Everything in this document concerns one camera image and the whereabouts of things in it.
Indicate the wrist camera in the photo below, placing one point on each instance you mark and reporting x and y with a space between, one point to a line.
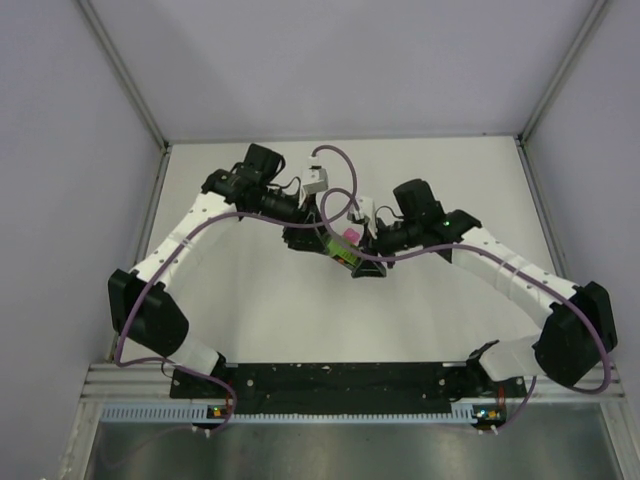
362 212
313 180

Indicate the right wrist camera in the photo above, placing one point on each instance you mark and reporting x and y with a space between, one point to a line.
362 212

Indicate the grey cable duct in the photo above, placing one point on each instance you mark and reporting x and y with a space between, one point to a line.
210 414

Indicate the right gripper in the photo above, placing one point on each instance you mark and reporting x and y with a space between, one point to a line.
374 243

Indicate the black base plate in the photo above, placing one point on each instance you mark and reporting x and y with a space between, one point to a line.
360 388

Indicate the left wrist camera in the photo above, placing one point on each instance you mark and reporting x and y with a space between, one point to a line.
313 180

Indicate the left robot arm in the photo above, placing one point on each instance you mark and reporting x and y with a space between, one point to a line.
143 301

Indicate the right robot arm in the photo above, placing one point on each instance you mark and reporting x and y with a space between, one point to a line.
576 324

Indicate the green pill bottle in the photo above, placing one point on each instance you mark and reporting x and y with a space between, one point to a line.
341 255

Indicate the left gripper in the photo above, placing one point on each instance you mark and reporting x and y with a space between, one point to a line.
306 238

